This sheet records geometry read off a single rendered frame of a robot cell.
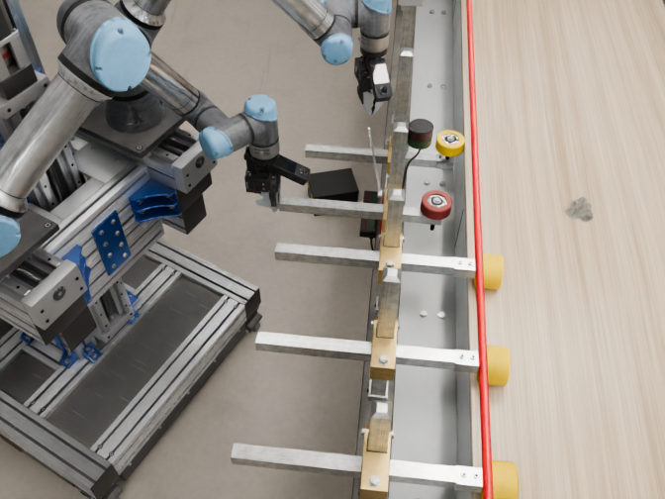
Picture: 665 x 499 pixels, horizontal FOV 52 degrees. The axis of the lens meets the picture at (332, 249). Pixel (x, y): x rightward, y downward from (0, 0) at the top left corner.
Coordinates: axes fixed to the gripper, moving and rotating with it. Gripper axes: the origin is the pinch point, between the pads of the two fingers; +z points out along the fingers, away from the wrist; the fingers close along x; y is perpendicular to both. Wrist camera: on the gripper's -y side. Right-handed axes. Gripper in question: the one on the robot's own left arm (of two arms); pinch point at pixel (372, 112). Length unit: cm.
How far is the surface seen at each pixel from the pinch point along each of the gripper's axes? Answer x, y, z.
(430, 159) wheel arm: -15.2, -10.5, 12.1
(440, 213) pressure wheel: -7.3, -36.9, 5.6
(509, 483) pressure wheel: 8, -109, -2
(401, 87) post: -6.7, -3.3, -9.6
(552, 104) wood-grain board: -56, -3, 5
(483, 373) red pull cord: 30, -120, -69
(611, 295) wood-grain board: -36, -71, 6
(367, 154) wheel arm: 1.9, -3.8, 12.1
